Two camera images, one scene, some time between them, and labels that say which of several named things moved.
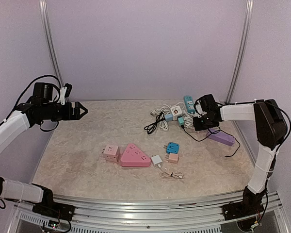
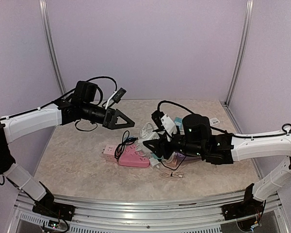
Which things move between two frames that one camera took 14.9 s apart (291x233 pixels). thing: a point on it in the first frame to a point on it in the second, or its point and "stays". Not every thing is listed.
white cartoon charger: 175,111 to 153,135
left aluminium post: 49,33 stays
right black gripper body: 205,124 to 193,149
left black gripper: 68,115 to 112,124
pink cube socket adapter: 111,153 stays
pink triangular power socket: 133,156 stays
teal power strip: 189,104 to 178,121
